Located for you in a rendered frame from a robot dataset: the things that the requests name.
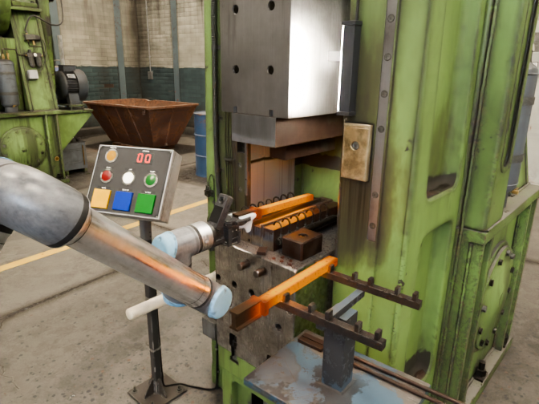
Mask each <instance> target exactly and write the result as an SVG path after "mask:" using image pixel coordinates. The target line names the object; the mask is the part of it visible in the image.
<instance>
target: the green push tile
mask: <svg viewBox="0 0 539 404"><path fill-rule="evenodd" d="M155 201H156V195H150V194H142V193H139V194H138V197H137V201H136V207H135V211H134V212H138V213H144V214H151V215H152V213H153V209H154V204H155Z"/></svg>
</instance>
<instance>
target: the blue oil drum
mask: <svg viewBox="0 0 539 404"><path fill-rule="evenodd" d="M193 114H194V130H195V133H194V135H195V152H196V153H195V156H196V175H197V176H199V177H204V178H207V164H206V117H205V111H196V112H193Z"/></svg>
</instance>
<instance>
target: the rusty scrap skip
mask: <svg viewBox="0 0 539 404"><path fill-rule="evenodd" d="M83 103H85V104H86V105H87V108H89V109H93V111H92V112H91V113H92V114H93V116H94V117H95V118H96V120H97V121H98V122H99V124H100V126H101V127H102V129H103V130H104V131H105V132H106V134H107V136H108V137H109V139H110V140H111V141H115V142H112V145H113V146H124V147H139V146H142V147H145V148H155V149H167V150H168V149H173V148H175V144H177V143H178V141H179V139H180V137H181V135H182V133H183V132H184V130H185V128H186V126H187V124H188V122H189V120H190V118H191V117H192V115H193V112H194V111H195V109H196V107H197V106H199V103H184V102H174V101H164V100H148V99H107V100H93V101H83ZM136 145H139V146H136Z"/></svg>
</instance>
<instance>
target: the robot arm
mask: <svg viewBox="0 0 539 404"><path fill-rule="evenodd" d="M232 202H233V198H232V197H231V196H229V195H226V194H223V193H221V194H219V196H218V198H217V202H216V203H215V206H214V208H213V211H212V213H211V216H210V217H209V221H208V223H205V222H203V221H198V222H196V223H193V224H189V225H187V226H184V227H182V228H178V229H174V230H172V231H169V232H164V233H162V234H160V235H158V236H156V237H155V238H154V240H153V242H152V244H149V243H148V242H147V241H145V240H143V239H141V238H140V237H138V236H137V235H135V234H133V233H132V232H129V231H128V230H127V229H126V228H123V227H122V226H120V225H118V224H117V223H115V222H114V221H112V220H110V219H108V218H107V217H106V216H103V215H102V214H100V213H98V212H97V211H95V210H94V209H92V208H91V204H90V200H89V199H88V198H87V197H86V196H85V195H84V194H83V193H81V192H79V191H77V190H76V189H74V188H73V187H71V186H69V185H67V184H65V183H64V182H62V181H60V180H57V179H56V178H54V177H53V176H50V175H48V174H46V173H45V172H42V171H39V170H38V169H36V168H33V167H30V166H27V165H25V164H19V163H16V162H14V161H12V160H9V159H7V158H4V157H0V252H1V251H2V248H3V246H4V244H5V243H6V240H7V238H8V237H9V236H11V234H12V232H13V231H16V232H19V233H21V234H23V235H24V236H27V237H29V238H31V239H33V240H36V241H38V242H39V243H41V244H44V245H46V246H48V247H50V248H62V247H63V246H65V245H66V246H67V247H69V248H72V249H74V250H75V251H77V252H79V253H82V254H83V255H85V256H88V257H90V258H92V259H94V260H96V261H98V262H100V263H102V264H104V265H106V266H108V267H110V268H112V269H115V270H117V271H119V272H121V273H123V274H125V275H127V276H129V277H131V278H133V279H135V280H137V281H139V282H141V283H143V284H146V285H148V286H150V287H152V288H154V289H156V290H158V291H160V292H162V295H163V299H164V302H165V303H166V304H167V305H170V306H175V307H183V306H186V305H187V306H189V307H191V308H193V309H195V310H197V311H199V312H201V313H203V314H205V315H207V316H209V317H212V318H214V319H218V318H220V317H223V316H224V315H225V314H226V312H227V311H228V309H229V307H230V305H231V302H232V292H231V290H230V289H229V288H228V287H226V286H225V285H220V284H218V283H216V282H215V281H213V280H211V279H210V278H208V277H206V276H205V275H202V274H200V273H198V272H197V271H195V270H193V269H192V256H194V255H197V254H198V253H201V252H204V251H206V250H209V251H213V250H214V247H216V246H218V245H220V244H221V245H223V246H227V247H230V246H233V245H235V244H238V243H241V231H240V230H239V229H240V228H244V229H245V231H246V232H250V230H251V227H252V222H253V219H254V218H255V217H256V213H250V214H247V215H244V216H239V217H238V218H236V217H234V216H233V215H232V213H234V212H230V213H228V212H229V209H230V206H231V204H232ZM236 241H237V243H234V242H236ZM232 243H234V244H232Z"/></svg>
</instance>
